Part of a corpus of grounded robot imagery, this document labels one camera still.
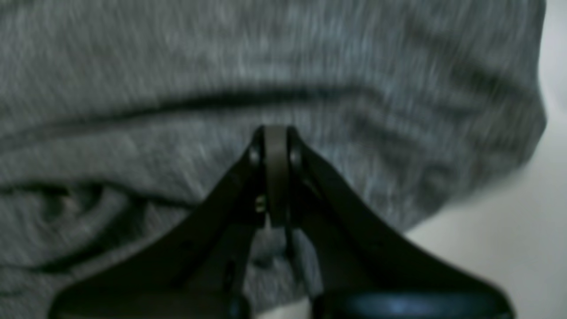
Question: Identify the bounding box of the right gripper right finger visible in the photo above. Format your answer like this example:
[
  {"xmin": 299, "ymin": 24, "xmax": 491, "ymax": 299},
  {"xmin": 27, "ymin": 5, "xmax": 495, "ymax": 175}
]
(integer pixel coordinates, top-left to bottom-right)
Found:
[{"xmin": 277, "ymin": 125, "xmax": 303, "ymax": 227}]

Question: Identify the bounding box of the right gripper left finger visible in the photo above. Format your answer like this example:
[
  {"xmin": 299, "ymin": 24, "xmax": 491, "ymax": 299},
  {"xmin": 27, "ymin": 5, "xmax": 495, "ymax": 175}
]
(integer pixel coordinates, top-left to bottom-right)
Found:
[{"xmin": 248, "ymin": 125, "xmax": 278, "ymax": 228}]

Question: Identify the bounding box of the grey t-shirt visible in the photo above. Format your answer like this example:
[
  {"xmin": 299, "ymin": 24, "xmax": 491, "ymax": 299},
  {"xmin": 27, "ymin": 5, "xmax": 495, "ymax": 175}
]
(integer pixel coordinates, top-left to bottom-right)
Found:
[{"xmin": 0, "ymin": 0, "xmax": 546, "ymax": 319}]

